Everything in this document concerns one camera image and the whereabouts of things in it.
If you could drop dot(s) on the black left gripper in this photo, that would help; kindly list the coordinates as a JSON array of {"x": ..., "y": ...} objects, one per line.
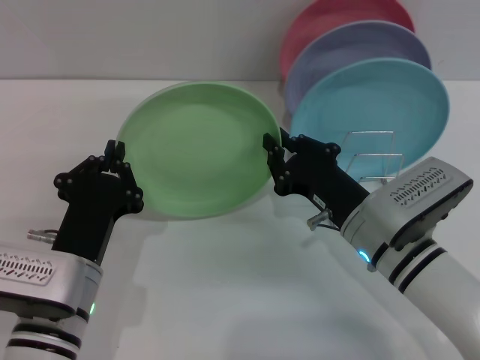
[{"x": 88, "y": 217}]

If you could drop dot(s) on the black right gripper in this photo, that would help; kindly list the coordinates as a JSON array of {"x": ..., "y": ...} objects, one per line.
[{"x": 322, "y": 183}]

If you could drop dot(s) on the green plate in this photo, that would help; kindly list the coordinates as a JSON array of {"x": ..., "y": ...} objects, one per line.
[{"x": 202, "y": 150}]

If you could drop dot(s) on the light blue plate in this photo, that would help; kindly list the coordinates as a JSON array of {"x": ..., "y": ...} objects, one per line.
[{"x": 375, "y": 101}]

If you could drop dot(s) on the purple plate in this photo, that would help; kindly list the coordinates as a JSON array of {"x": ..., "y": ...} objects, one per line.
[{"x": 337, "y": 52}]

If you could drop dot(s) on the red plate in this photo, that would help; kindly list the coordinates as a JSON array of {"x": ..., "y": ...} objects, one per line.
[{"x": 318, "y": 22}]

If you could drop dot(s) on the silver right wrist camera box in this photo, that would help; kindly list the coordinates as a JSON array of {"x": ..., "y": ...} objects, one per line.
[{"x": 420, "y": 195}]

